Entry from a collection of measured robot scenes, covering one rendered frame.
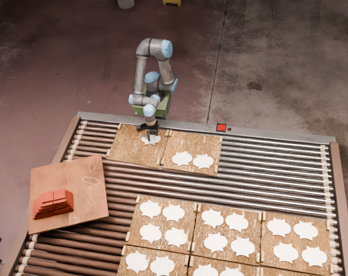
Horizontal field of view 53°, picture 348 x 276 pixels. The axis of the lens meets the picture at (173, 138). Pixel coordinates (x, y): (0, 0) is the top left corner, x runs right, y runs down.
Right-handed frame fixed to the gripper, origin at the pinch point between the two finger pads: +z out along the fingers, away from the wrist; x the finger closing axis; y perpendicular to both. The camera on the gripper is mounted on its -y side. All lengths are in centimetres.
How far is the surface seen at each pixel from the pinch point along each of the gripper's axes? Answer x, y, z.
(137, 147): -8.8, -8.7, 0.4
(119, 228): -74, -9, 2
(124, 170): -28.5, -15.3, 2.2
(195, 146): -4.5, 34.9, 0.5
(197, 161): -19.0, 37.6, -0.7
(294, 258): -83, 100, -1
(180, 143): -2.2, 23.0, 0.5
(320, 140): 10, 129, 3
